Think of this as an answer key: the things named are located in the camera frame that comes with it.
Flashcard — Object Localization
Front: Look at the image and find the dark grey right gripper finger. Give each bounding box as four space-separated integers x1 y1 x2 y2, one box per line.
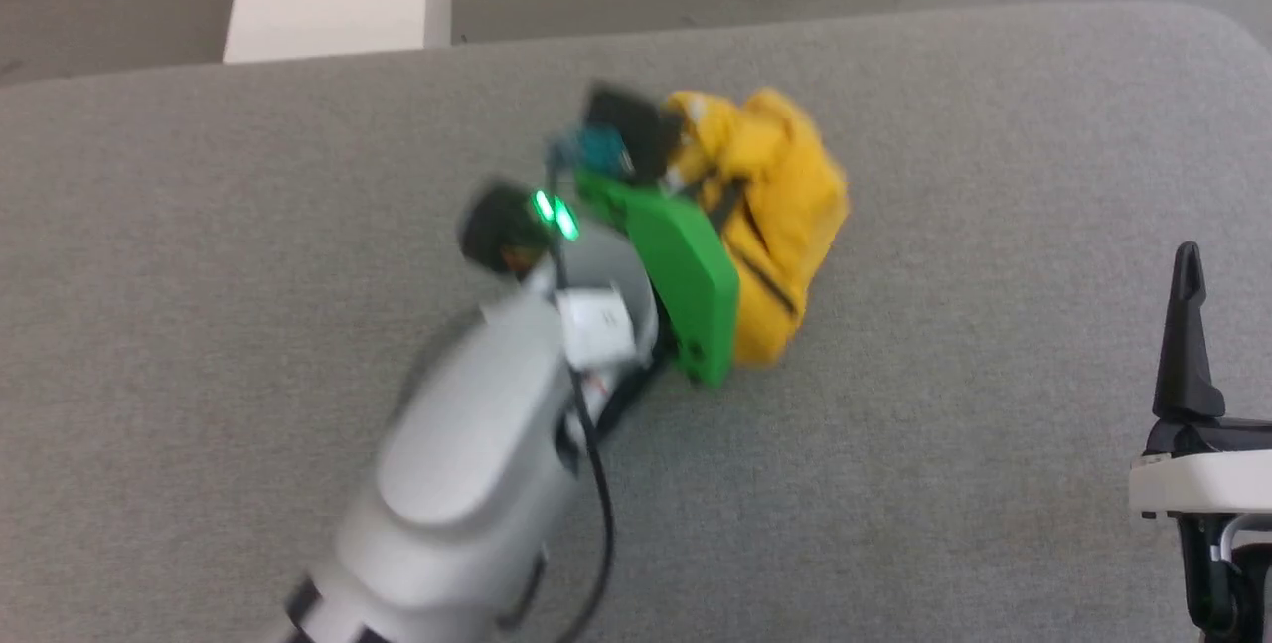
1153 241 1226 423

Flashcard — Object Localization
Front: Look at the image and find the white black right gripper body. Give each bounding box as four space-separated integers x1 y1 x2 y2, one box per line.
1128 414 1272 643

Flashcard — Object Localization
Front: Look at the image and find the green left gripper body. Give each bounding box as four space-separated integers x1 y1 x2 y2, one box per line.
571 166 742 389

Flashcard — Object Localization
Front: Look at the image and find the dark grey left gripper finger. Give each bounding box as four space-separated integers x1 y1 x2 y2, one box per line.
705 181 749 231

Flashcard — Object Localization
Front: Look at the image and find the yellow t-shirt garment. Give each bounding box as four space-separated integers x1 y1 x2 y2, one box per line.
661 88 852 369

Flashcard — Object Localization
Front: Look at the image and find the white paper tag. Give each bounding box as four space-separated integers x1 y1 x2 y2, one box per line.
556 287 638 367

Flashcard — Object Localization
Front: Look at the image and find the teal cable connector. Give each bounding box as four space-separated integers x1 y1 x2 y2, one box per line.
550 124 634 177

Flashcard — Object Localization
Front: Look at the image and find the black round cable plug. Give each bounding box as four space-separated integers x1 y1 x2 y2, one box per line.
459 181 582 278

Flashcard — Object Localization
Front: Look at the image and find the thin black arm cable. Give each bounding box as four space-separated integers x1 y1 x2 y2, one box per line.
497 255 617 643

